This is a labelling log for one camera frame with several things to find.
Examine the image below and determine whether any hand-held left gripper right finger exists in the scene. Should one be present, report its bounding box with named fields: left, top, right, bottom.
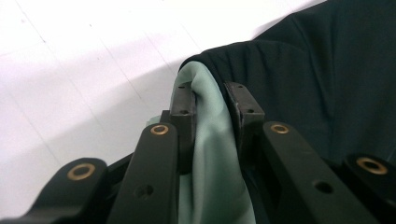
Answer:
left=223, top=81, right=381, bottom=224

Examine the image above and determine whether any white table sheet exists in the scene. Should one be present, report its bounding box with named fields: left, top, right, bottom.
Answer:
left=0, top=0, right=328, bottom=218

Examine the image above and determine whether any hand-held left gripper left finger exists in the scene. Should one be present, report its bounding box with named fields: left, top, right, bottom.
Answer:
left=106, top=81, right=197, bottom=224

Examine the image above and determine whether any black and green shirt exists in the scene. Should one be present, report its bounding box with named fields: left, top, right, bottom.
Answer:
left=146, top=0, right=396, bottom=224

